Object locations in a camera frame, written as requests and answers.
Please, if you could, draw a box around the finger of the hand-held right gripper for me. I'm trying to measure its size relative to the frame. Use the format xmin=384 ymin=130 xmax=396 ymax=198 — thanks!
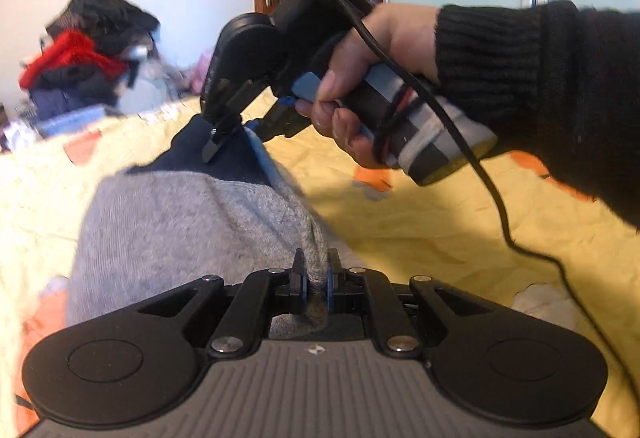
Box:
xmin=244 ymin=93 xmax=302 ymax=142
xmin=200 ymin=78 xmax=263 ymax=164

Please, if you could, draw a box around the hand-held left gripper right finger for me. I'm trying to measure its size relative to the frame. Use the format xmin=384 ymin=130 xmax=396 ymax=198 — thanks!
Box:
xmin=325 ymin=248 xmax=501 ymax=360

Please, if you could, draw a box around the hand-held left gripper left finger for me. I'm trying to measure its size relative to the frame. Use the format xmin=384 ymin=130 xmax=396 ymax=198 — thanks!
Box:
xmin=135 ymin=248 xmax=308 ymax=360

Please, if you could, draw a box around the navy and grey small sweater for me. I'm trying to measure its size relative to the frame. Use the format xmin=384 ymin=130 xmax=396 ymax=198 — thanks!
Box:
xmin=67 ymin=114 xmax=337 ymax=340

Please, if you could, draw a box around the pile of dark clothes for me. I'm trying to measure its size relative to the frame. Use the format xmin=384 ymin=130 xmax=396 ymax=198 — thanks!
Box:
xmin=27 ymin=0 xmax=161 ymax=119

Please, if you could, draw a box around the person's right hand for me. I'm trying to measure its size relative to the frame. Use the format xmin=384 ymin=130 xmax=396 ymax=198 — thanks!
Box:
xmin=294 ymin=2 xmax=443 ymax=171

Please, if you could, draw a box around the pink plastic bag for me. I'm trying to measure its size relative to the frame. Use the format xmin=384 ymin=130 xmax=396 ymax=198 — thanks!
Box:
xmin=187 ymin=49 xmax=214 ymax=94

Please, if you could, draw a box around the pale blue cloth bundle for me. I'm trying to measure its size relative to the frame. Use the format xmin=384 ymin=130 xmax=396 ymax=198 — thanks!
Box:
xmin=117 ymin=58 xmax=173 ymax=116

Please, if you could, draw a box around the yellow floral blanket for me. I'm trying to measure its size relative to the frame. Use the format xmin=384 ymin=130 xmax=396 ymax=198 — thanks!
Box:
xmin=0 ymin=95 xmax=640 ymax=438

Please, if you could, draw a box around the blue knitted garment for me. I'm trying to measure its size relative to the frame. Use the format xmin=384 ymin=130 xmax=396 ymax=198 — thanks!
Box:
xmin=37 ymin=105 xmax=121 ymax=137

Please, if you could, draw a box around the red garment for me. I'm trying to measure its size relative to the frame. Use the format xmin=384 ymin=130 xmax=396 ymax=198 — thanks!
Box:
xmin=19 ymin=30 xmax=126 ymax=89

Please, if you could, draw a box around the black cable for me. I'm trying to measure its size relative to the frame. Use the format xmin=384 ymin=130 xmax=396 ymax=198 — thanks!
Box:
xmin=295 ymin=0 xmax=640 ymax=404

